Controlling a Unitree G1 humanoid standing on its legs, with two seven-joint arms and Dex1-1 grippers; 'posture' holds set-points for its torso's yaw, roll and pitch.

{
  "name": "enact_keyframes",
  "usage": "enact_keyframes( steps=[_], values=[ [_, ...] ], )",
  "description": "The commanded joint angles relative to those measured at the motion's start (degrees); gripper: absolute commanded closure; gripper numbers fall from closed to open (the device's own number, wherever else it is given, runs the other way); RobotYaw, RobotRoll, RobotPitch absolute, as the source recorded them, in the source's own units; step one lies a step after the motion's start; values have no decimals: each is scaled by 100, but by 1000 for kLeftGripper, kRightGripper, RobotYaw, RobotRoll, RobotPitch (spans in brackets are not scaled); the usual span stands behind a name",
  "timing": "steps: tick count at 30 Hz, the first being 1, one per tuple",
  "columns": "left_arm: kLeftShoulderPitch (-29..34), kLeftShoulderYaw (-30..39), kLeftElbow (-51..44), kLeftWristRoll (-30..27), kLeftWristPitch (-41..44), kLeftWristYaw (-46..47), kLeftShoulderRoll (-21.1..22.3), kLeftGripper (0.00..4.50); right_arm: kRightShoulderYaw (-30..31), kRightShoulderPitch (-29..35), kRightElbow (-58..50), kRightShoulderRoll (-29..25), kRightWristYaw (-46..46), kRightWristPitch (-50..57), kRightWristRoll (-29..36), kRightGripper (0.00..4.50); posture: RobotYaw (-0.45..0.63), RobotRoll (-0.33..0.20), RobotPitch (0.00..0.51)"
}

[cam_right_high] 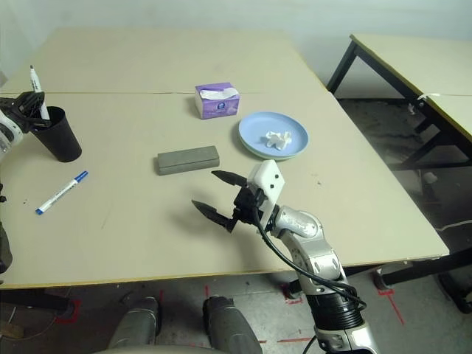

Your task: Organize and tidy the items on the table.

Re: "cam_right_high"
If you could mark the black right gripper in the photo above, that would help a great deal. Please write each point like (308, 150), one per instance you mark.
(247, 204)

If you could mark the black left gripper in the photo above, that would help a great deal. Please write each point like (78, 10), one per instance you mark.
(13, 108)

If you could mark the white marker black cap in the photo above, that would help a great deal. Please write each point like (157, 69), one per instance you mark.
(35, 83)

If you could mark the grey glasses case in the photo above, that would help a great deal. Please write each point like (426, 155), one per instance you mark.
(188, 160)

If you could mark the blue plate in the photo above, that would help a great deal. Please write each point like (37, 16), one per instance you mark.
(254, 129)

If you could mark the white tissue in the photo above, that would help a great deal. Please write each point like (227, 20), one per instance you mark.
(276, 140)

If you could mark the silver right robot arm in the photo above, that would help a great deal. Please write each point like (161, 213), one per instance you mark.
(298, 225)

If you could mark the black plastic cup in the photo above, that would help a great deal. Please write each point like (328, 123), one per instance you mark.
(60, 140)

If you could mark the green plate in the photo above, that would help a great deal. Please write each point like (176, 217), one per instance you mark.
(273, 159)

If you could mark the white marker blue cap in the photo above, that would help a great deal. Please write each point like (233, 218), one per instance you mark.
(59, 193)

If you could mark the purple tissue box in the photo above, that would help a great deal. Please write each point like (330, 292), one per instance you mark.
(219, 107)

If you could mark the grey robot right leg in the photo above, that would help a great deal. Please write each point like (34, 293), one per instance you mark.
(226, 328)

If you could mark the grey robot leg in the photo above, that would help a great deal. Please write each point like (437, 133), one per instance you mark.
(134, 326)
(226, 328)

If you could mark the grey robot left leg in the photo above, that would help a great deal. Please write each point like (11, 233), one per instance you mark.
(134, 326)

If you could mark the grey robot torso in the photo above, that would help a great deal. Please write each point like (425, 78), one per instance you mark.
(155, 350)

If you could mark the brown wooden block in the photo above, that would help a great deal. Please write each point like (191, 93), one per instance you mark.
(9, 331)

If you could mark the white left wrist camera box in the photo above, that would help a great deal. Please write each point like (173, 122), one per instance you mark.
(7, 136)

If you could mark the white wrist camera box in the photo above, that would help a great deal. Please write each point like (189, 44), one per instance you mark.
(269, 177)
(7, 136)

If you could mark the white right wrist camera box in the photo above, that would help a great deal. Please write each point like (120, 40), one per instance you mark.
(269, 177)

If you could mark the beige side table black frame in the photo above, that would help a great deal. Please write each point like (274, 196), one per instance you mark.
(405, 59)
(457, 110)

